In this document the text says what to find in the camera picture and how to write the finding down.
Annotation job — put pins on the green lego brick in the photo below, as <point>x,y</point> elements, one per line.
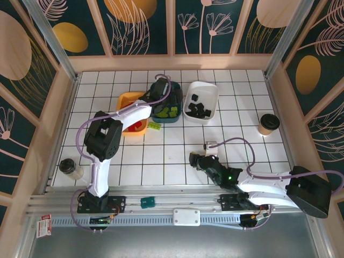
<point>154,125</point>
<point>174,111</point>
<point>164,113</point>

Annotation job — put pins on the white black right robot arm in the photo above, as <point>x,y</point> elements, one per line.
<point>263,181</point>

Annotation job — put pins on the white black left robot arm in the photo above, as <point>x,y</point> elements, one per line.
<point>99,174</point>

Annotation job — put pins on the teal plastic container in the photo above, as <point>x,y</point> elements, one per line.
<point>166,120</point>

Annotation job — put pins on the white plastic container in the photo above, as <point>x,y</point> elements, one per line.
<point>207,91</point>

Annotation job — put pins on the orange plastic container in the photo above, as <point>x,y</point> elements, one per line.
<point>125,99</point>

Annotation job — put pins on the white plastic cover box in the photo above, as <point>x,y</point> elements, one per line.
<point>186,217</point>

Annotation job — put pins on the teal plastic block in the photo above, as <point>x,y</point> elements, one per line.
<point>147,203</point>

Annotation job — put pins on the paper coffee cup black lid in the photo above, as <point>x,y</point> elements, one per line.
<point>268,123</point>

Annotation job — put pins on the small bottle black cap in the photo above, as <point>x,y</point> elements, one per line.
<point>67,165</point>

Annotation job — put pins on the red white cardboard box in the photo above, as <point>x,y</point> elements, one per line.
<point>44,225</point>

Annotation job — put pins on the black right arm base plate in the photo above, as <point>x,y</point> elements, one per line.
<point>228,203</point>

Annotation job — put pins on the aluminium mounting rail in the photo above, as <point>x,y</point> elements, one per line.
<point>188,200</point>

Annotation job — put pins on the aluminium side rail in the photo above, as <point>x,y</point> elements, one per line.
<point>64,126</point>
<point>282,126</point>

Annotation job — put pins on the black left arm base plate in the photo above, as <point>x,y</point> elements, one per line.
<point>118,203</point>

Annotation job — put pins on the aluminium corner post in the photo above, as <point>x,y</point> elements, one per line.
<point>285,37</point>
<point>51,37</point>

